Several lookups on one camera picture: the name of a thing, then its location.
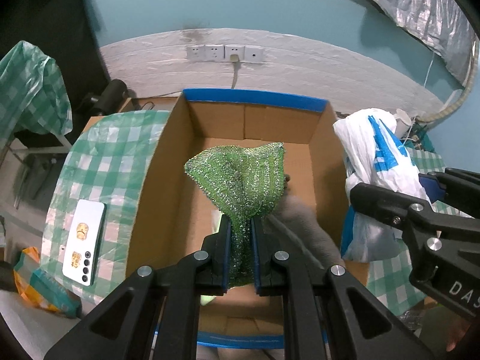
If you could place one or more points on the silver foil curtain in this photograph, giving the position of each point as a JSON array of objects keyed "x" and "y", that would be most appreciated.
[{"x": 420, "y": 7}]

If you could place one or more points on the teal plastic basket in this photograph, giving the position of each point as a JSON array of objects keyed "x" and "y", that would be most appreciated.
[{"x": 425, "y": 140}]

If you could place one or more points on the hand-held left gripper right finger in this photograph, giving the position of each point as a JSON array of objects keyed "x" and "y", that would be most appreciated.
[{"x": 256, "y": 255}]

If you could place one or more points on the light green cloth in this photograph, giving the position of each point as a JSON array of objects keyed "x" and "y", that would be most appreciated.
[{"x": 208, "y": 300}]

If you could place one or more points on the green checked plastic bag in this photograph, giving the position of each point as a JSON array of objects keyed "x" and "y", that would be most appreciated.
[{"x": 30, "y": 82}]

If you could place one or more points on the black hanging clothing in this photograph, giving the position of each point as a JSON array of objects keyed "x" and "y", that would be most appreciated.
[{"x": 56, "y": 15}]

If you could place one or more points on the green knitted mesh cloth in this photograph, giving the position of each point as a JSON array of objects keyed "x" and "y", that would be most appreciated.
[{"x": 240, "y": 180}]

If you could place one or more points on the white wall socket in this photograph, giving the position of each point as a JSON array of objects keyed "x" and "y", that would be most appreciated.
[
  {"x": 254, "y": 53},
  {"x": 235, "y": 49},
  {"x": 195, "y": 52},
  {"x": 214, "y": 52}
]

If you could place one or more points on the grey towel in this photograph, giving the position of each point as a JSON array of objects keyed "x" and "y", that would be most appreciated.
[{"x": 303, "y": 225}]

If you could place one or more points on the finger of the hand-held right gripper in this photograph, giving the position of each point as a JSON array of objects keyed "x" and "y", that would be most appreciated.
[
  {"x": 382, "y": 198},
  {"x": 431, "y": 184}
]

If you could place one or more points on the white electric kettle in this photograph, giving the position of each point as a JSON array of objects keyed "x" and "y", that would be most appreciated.
[{"x": 403, "y": 118}]

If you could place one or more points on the white sheet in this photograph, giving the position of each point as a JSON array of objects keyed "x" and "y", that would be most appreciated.
[{"x": 30, "y": 330}]

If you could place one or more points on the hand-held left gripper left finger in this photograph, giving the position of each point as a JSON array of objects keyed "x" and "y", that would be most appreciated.
[{"x": 225, "y": 255}]

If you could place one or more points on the green checked plastic tablecloth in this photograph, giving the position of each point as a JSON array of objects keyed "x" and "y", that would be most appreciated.
[
  {"x": 112, "y": 157},
  {"x": 390, "y": 288}
]

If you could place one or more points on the metal frame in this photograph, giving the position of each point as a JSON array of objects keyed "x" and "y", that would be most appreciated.
[{"x": 37, "y": 146}]

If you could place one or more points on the white smartphone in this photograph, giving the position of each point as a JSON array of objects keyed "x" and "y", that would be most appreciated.
[{"x": 84, "y": 240}]

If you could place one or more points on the black cylindrical roller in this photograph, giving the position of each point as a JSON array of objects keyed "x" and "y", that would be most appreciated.
[{"x": 110, "y": 95}]

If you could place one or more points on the person's right hand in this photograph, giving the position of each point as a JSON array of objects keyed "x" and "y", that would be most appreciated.
[{"x": 459, "y": 333}]

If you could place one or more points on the orange and green packet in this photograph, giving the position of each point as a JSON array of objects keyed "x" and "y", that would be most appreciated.
[{"x": 41, "y": 281}]

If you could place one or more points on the white and blue plastic bag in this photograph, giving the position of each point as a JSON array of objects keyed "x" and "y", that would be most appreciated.
[{"x": 367, "y": 150}]

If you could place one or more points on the blue-edged cardboard box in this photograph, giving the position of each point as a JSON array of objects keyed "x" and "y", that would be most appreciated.
[{"x": 180, "y": 202}]

